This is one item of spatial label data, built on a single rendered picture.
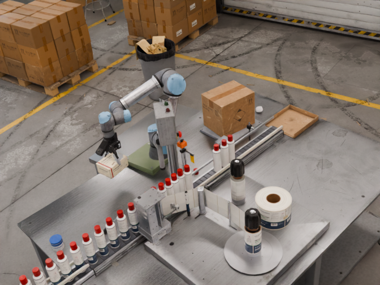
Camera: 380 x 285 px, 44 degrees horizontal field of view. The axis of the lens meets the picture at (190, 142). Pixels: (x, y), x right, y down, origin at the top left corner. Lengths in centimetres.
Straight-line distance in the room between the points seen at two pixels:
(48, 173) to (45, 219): 180
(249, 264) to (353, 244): 123
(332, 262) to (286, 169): 73
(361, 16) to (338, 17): 32
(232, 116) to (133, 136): 77
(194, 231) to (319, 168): 97
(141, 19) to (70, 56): 120
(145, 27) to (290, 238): 470
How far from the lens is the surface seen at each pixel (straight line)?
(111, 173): 302
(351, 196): 303
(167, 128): 260
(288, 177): 311
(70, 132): 536
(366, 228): 372
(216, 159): 300
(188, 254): 261
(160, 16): 656
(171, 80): 289
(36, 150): 524
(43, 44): 593
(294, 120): 363
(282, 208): 262
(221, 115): 331
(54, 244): 283
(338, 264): 345
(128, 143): 353
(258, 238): 248
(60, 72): 615
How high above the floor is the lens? 286
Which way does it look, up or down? 36 degrees down
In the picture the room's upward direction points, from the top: 6 degrees counter-clockwise
